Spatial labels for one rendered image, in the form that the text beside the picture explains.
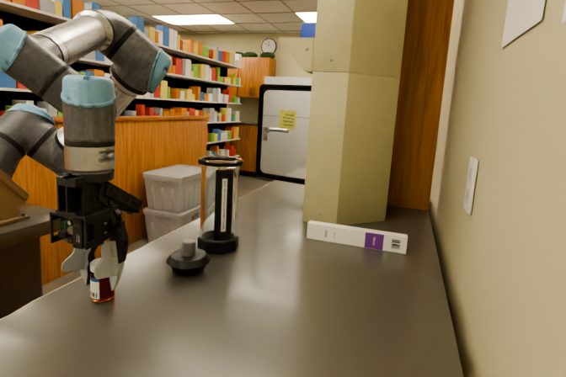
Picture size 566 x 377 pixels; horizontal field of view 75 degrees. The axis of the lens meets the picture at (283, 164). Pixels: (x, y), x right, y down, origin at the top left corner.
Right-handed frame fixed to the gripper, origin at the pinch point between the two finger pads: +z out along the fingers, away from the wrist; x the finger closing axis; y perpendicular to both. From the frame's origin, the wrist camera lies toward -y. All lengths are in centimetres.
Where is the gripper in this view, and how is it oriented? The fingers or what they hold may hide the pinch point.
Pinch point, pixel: (103, 278)
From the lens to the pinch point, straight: 76.4
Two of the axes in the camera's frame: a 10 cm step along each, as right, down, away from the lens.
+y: -2.8, 1.3, -9.5
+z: -0.6, 9.9, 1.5
